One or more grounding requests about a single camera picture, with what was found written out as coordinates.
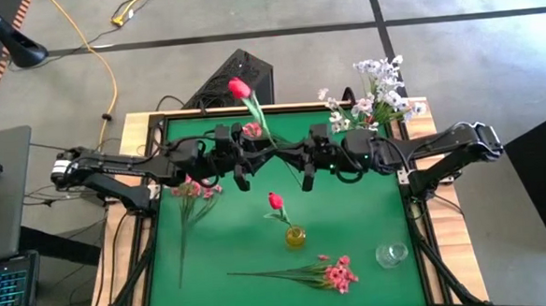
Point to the red artificial tulip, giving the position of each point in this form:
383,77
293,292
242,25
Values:
275,200
239,88

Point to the green table mat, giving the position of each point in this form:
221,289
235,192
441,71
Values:
350,205

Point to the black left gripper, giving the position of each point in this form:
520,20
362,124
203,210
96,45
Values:
228,155

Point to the black computer tower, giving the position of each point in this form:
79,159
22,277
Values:
254,65

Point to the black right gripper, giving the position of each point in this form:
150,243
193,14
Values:
327,152

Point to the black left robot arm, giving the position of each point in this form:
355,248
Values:
114,161

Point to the small black clamp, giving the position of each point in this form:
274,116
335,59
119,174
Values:
347,96

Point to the backlit keyboard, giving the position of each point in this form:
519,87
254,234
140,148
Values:
6,286

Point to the clear glass vase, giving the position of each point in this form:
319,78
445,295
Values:
391,254

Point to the grey side desk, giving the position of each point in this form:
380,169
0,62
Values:
8,195

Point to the white artificial flower bunch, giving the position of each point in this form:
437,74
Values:
362,106
386,83

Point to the yellow embossed glass vase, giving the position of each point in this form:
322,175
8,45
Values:
295,238

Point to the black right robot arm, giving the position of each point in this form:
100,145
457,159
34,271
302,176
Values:
441,142

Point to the pink artificial flower bunch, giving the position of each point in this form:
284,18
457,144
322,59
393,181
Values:
338,275
191,190
252,129

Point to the black stand leg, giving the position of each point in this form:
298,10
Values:
19,47

